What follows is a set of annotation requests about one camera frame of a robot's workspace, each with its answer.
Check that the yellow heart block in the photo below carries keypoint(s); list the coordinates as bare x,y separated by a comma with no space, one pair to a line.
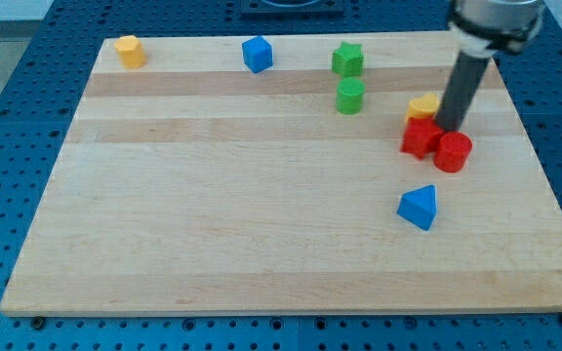
422,107

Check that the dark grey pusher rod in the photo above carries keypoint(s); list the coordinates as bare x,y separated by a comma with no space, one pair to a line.
463,83

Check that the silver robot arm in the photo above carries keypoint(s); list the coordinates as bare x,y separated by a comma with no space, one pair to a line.
484,27

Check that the wooden board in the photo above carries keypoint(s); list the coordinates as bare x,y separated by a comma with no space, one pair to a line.
194,187

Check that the green cylinder block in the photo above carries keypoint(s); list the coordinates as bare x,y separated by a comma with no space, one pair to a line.
349,97

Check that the blue cube block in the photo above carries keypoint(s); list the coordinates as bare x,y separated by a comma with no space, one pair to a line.
257,54

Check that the green star block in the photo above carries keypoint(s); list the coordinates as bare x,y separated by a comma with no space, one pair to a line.
348,60

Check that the blue triangle block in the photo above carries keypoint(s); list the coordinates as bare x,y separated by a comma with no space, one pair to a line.
419,206

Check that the red star block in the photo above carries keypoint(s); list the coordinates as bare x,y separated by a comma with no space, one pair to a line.
421,137

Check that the red cylinder block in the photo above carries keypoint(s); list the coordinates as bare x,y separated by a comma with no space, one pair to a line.
452,152

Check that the yellow hexagon block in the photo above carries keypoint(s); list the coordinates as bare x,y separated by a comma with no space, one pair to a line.
130,51

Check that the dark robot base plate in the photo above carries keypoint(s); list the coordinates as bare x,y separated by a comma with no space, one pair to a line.
251,8

